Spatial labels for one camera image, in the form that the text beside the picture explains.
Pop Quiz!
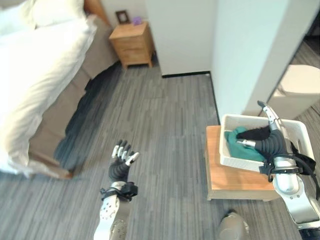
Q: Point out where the wooden headboard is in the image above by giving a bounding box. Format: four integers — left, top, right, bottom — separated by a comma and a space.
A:
83, 0, 112, 28

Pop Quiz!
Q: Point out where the green garment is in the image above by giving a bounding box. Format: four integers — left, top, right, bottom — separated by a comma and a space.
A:
224, 126, 266, 163

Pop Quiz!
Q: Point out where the wooden nightstand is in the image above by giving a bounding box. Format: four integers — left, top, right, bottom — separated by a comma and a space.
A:
108, 21, 155, 70

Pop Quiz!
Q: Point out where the white round seat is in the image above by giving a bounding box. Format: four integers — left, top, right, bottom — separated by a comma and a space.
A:
266, 64, 320, 121

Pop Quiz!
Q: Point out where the dark picture frame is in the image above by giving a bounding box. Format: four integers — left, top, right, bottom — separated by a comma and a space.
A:
115, 9, 130, 25

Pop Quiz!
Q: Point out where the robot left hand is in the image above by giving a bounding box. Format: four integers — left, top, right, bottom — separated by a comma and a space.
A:
108, 139, 140, 183

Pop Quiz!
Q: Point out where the white pillow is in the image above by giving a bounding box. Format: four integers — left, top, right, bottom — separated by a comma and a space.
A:
19, 0, 92, 30

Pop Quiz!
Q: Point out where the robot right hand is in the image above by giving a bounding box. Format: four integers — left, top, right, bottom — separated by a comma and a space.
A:
236, 100, 295, 162

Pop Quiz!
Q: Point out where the white laundry basket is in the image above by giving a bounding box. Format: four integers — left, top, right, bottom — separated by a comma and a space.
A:
219, 113, 310, 173

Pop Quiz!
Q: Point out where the white duvet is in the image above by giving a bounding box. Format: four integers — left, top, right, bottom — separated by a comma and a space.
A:
0, 13, 98, 178

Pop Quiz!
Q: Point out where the black garment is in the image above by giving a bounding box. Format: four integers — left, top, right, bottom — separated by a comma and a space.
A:
236, 125, 272, 141

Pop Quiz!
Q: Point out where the bed with beige base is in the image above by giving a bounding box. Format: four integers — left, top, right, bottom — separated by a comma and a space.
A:
0, 14, 120, 180

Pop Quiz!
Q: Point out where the low wooden table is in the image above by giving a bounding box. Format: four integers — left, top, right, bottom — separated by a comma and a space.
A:
205, 125, 283, 203

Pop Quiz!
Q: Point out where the robot silver leg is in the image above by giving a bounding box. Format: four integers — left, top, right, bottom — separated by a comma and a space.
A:
218, 209, 250, 240

